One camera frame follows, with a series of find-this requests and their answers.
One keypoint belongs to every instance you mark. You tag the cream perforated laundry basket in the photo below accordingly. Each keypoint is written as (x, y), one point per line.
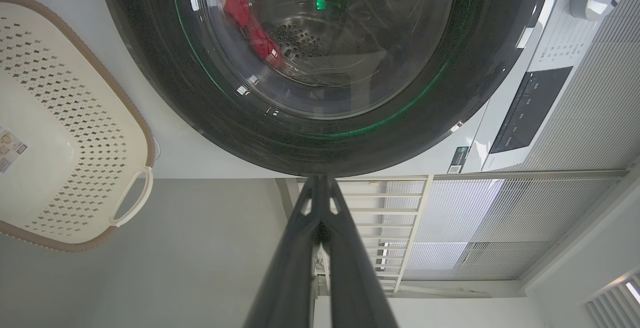
(65, 133)

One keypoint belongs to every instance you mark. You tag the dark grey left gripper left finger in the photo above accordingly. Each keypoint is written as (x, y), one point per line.
(290, 268)

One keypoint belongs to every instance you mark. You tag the white louvered vent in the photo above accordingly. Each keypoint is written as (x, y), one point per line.
(617, 303)

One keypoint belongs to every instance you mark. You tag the white metal railing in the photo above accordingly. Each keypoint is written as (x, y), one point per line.
(400, 210)

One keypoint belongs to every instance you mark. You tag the dark washing machine door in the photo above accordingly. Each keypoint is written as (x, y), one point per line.
(165, 68)

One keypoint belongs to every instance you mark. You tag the white front-load washing machine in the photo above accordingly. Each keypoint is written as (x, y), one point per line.
(175, 143)

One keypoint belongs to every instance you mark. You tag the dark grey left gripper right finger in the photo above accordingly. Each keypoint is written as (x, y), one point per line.
(350, 278)

